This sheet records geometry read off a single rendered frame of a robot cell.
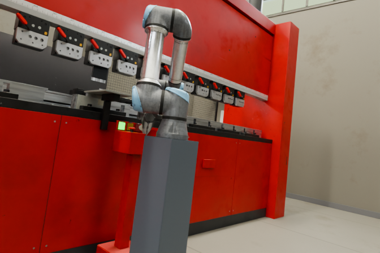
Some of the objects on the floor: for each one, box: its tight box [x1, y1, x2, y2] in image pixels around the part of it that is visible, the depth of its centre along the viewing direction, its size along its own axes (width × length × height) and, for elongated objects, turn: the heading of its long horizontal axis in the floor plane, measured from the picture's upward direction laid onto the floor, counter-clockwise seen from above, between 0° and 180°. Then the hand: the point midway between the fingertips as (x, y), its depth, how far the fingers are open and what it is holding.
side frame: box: [223, 21, 299, 219], centre depth 353 cm, size 25×85×230 cm
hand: (145, 134), depth 167 cm, fingers closed
